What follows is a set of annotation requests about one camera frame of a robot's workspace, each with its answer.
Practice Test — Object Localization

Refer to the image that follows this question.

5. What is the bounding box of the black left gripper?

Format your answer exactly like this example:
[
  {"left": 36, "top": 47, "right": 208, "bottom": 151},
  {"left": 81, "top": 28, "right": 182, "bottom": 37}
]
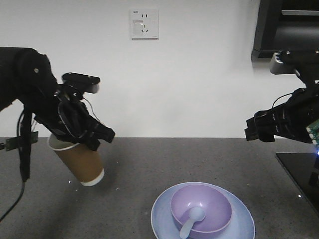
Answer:
[{"left": 33, "top": 84, "right": 115, "bottom": 151}]

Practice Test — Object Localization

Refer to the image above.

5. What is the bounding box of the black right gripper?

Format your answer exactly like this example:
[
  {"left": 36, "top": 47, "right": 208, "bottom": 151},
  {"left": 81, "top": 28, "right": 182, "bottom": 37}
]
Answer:
[{"left": 244, "top": 88, "right": 319, "bottom": 143}]

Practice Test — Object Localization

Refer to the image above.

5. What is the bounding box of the brown paper cup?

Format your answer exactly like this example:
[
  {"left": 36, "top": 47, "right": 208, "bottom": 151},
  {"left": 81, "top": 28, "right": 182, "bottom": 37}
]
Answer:
[{"left": 47, "top": 134, "right": 105, "bottom": 187}]

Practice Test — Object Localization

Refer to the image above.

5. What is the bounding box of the purple plastic bowl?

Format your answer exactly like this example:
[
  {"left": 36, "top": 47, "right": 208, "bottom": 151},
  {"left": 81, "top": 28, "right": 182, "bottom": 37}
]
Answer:
[{"left": 170, "top": 184, "right": 232, "bottom": 234}]

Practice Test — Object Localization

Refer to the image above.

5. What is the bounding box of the white plastic spoon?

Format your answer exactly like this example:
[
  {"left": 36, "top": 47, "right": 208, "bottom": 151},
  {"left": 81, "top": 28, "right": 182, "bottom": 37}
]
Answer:
[{"left": 179, "top": 207, "right": 206, "bottom": 239}]

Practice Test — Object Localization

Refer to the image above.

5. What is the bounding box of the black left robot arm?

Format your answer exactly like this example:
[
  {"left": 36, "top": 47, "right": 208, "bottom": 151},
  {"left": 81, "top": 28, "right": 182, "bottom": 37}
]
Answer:
[{"left": 0, "top": 47, "right": 115, "bottom": 151}]

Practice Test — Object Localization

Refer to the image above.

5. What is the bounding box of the light blue plate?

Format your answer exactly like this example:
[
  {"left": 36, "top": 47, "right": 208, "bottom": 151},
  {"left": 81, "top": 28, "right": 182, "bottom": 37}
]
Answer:
[{"left": 151, "top": 182, "right": 255, "bottom": 239}]

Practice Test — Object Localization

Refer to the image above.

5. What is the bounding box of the black induction cooktop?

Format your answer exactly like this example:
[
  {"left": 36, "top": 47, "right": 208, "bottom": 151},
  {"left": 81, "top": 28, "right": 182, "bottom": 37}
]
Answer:
[{"left": 276, "top": 152, "right": 319, "bottom": 213}]

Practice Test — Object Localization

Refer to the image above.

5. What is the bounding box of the black range hood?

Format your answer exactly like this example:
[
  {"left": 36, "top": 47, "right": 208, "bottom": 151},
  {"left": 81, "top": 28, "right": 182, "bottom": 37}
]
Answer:
[{"left": 251, "top": 0, "right": 319, "bottom": 61}]

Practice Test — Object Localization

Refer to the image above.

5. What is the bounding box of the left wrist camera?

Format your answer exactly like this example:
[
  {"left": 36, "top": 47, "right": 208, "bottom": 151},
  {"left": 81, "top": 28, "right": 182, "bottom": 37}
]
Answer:
[{"left": 61, "top": 72, "right": 100, "bottom": 94}]

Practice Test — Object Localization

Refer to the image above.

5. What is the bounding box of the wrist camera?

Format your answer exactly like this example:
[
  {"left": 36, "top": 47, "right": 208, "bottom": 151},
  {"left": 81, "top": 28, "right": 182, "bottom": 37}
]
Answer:
[
  {"left": 270, "top": 52, "right": 300, "bottom": 77},
  {"left": 61, "top": 72, "right": 100, "bottom": 94}
]

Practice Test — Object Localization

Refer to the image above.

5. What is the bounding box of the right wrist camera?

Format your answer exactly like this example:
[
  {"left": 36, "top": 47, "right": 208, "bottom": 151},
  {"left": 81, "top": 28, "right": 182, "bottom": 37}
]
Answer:
[{"left": 270, "top": 52, "right": 300, "bottom": 77}]

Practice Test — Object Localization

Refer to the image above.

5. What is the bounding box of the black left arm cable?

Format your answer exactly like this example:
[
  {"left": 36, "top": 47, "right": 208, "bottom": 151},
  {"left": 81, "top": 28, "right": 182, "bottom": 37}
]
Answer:
[{"left": 0, "top": 104, "right": 39, "bottom": 222}]

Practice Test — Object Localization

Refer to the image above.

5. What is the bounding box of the white wall socket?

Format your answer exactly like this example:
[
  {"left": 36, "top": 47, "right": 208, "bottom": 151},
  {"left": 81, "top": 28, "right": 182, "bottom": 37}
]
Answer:
[{"left": 129, "top": 8, "right": 159, "bottom": 40}]

